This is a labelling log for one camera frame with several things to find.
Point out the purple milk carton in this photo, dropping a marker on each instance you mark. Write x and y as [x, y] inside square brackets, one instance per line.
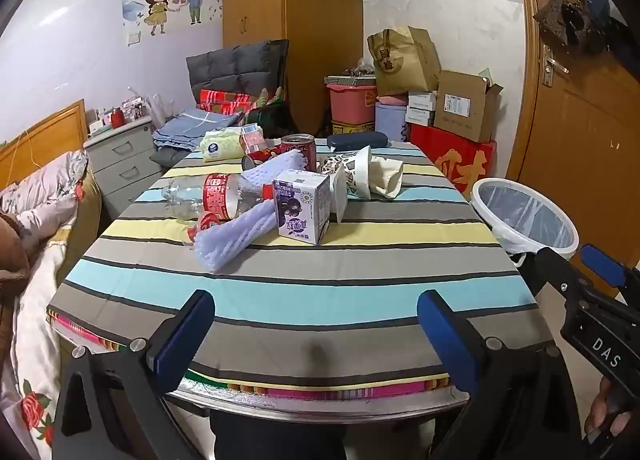
[300, 210]

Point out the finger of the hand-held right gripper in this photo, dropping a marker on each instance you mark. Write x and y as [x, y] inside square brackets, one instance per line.
[545, 267]
[602, 262]

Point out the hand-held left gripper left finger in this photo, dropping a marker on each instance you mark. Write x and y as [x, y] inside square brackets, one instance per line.
[185, 335]

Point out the open cardboard box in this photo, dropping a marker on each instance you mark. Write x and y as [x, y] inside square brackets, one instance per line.
[460, 110]

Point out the white medicine box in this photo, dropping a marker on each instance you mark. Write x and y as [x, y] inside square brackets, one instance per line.
[421, 116]
[422, 99]

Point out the brown fuzzy cloth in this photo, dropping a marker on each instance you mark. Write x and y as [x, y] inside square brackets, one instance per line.
[12, 280]

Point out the red can with silver end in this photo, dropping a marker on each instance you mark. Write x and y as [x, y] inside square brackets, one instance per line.
[257, 156]

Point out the person's right hand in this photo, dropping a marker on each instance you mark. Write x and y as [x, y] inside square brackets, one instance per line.
[607, 415]

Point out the black green-trimmed bag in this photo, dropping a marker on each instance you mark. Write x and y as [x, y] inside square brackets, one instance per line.
[270, 120]

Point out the light blue cylinder container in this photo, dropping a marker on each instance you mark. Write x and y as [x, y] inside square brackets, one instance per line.
[392, 123]

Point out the grey cushioned chair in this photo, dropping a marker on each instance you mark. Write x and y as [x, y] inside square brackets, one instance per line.
[235, 65]

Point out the pink white small carton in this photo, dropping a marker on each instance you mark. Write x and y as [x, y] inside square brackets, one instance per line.
[252, 138]

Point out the patterned paper cup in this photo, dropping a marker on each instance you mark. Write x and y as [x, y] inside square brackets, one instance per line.
[350, 165]

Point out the dark blue glasses case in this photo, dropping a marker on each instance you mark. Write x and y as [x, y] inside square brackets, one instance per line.
[357, 139]

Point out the white-rimmed trash bin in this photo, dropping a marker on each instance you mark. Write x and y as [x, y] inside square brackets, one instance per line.
[525, 217]

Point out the red can with cartoon face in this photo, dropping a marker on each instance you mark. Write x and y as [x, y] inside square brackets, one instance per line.
[299, 150]

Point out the white wall switch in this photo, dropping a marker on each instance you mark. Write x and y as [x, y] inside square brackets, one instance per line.
[134, 39]

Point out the wooden door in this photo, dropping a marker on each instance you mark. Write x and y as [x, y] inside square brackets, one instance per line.
[575, 140]

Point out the pink plastic bin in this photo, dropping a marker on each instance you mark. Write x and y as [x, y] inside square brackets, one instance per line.
[350, 103]

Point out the clear plastic bottle red label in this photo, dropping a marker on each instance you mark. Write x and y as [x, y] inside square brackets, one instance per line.
[220, 195]

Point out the patterned tray with clutter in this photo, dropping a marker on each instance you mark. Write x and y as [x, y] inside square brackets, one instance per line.
[350, 78]

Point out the wooden bed headboard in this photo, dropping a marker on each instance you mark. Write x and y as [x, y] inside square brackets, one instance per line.
[45, 140]

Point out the red plaid cloth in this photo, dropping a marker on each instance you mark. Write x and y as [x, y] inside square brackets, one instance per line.
[225, 100]

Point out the beige paper bag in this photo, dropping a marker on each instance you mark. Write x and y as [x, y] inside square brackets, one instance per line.
[387, 175]

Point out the blue folded cloth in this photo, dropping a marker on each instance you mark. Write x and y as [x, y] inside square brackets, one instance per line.
[190, 125]

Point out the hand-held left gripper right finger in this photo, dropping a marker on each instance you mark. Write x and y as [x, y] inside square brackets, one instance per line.
[447, 335]

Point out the purple foam fruit net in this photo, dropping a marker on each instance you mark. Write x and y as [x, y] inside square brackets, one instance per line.
[230, 240]
[280, 168]

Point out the brown patterned hanging bag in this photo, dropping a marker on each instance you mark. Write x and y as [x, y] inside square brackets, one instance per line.
[565, 23]

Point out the yellow-green tissue pack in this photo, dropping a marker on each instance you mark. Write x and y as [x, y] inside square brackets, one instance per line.
[220, 145]

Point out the red cup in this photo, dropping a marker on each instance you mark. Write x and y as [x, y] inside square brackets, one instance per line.
[117, 119]

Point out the wooden wardrobe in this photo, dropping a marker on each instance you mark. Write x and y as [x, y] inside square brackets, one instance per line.
[320, 15]

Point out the bed with floral quilt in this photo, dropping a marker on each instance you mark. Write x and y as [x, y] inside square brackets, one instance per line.
[35, 290]

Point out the kraft paper bag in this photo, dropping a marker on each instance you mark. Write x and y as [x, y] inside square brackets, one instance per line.
[405, 65]

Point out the yellow patterned box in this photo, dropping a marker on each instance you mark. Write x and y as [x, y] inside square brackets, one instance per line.
[352, 128]

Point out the grey drawer cabinet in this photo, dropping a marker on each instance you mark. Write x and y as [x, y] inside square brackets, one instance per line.
[125, 165]

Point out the red gift box gold print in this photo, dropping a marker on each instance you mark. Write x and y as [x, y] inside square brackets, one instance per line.
[450, 155]

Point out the red plastic snack wrapper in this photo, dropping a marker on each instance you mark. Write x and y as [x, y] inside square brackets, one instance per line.
[205, 221]

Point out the white paper cup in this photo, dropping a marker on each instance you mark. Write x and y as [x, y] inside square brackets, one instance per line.
[340, 195]

